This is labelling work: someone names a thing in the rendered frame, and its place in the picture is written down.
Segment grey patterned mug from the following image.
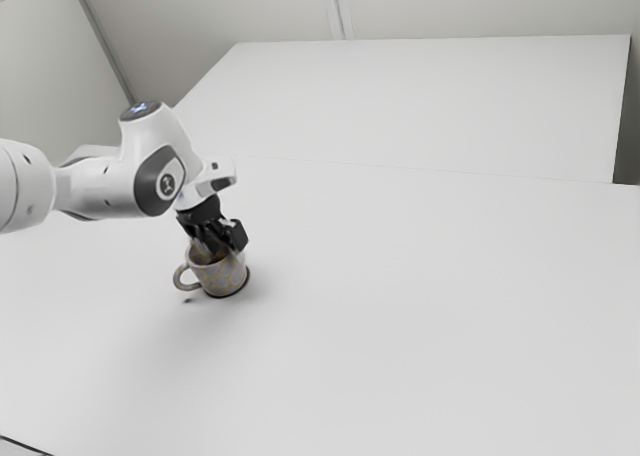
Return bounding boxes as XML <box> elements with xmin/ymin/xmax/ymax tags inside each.
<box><xmin>172</xmin><ymin>241</ymin><xmax>249</xmax><ymax>299</ymax></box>

